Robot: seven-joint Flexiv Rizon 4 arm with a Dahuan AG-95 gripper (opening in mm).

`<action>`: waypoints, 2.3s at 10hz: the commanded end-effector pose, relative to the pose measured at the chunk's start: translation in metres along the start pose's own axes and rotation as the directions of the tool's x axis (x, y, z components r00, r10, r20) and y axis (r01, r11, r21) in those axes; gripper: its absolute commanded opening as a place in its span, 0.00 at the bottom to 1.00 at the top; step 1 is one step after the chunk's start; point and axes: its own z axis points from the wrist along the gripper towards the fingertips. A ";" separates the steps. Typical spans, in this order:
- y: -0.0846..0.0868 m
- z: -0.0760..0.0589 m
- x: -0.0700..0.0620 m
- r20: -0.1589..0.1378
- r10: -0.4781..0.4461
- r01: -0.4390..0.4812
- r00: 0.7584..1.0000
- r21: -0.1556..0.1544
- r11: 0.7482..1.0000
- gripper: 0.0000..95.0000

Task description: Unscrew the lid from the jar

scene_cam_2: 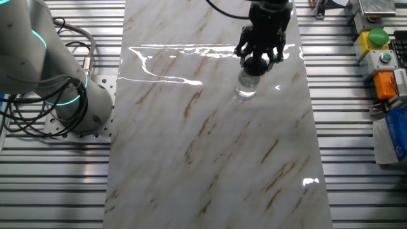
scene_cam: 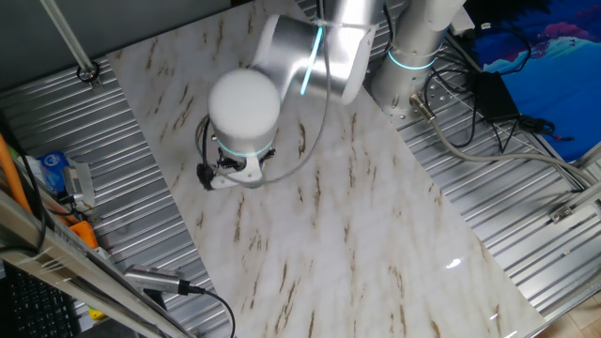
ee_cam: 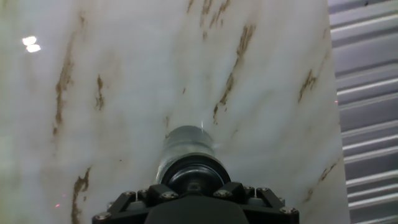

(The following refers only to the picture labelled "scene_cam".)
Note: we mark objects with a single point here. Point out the aluminium frame bar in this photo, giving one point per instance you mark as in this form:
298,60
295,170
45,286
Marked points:
56,256

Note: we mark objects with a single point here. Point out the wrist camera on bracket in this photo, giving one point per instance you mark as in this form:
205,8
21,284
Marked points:
235,177

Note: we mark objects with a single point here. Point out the silver depth camera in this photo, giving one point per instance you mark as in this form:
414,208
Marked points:
152,278

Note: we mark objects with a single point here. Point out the white power strip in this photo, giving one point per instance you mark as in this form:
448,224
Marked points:
462,21

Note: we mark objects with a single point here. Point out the aluminium camera pole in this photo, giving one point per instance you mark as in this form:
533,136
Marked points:
70,42

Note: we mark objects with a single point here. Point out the orange button box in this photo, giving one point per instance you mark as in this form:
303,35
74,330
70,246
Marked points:
84,234

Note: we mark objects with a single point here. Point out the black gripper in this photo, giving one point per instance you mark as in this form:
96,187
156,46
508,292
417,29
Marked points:
230,163

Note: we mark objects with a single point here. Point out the yellow button box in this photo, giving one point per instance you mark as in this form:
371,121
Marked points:
97,314

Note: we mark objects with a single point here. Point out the marble pattern board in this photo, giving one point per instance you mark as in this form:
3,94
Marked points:
328,225

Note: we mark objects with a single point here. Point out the orange pole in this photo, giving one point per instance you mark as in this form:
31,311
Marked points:
11,178

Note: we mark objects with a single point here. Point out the blue and white tissue pack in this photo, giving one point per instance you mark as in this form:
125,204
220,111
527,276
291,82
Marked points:
51,171

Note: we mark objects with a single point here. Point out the aluminium profile bar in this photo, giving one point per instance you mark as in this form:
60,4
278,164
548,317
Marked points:
575,204

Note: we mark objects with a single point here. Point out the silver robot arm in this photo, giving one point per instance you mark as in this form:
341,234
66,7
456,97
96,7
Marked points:
244,108

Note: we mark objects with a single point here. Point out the black power adapter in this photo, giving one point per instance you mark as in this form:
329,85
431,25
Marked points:
495,96

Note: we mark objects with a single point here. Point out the black keyboard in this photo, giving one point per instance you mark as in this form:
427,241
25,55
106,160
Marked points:
33,305

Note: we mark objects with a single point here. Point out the blue patterned cloth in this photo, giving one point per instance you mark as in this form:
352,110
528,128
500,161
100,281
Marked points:
554,70

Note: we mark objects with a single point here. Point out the silver ribbed device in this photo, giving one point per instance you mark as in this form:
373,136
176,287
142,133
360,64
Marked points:
75,180

